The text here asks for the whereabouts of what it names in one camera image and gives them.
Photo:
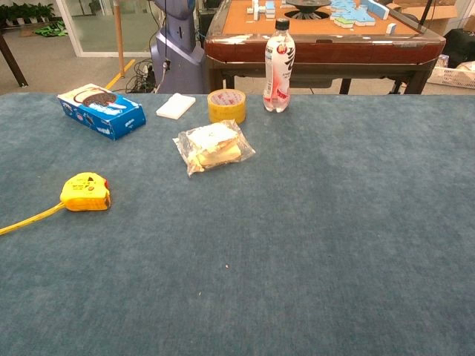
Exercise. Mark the yellow tape measure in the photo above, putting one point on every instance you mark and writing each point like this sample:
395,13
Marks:
84,193

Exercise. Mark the purple robot base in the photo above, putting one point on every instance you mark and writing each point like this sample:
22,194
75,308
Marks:
177,48

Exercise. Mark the yellow packing tape roll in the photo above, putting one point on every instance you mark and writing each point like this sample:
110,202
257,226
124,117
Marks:
226,106

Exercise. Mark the bagged sandwich bread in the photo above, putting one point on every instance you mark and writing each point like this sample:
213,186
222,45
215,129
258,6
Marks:
213,145

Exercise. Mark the blue table cloth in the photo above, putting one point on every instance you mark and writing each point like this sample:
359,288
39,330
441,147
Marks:
259,241

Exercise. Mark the clear pink-label drink bottle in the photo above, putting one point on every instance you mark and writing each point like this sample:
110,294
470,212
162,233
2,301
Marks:
279,70

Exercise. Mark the blue cookie box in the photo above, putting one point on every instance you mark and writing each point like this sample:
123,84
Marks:
101,110

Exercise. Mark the brown mahjong table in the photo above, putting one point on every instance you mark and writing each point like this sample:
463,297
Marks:
326,44

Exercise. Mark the wooden pole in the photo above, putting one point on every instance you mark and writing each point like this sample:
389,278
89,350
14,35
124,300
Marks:
119,37

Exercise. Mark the black round centre dish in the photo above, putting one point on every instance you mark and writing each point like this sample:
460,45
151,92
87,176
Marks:
308,7

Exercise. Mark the blue mahjong tile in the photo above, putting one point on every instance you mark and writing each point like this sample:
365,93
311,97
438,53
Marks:
390,28

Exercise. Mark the white plastic basket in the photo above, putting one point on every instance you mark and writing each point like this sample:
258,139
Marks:
453,75

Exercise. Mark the dark wooden table leg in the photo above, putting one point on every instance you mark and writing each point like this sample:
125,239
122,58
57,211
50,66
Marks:
12,61

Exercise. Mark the cardboard box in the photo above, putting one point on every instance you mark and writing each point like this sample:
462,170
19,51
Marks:
436,13

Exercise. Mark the green potted plants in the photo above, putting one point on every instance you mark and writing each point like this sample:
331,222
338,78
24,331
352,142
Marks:
27,11

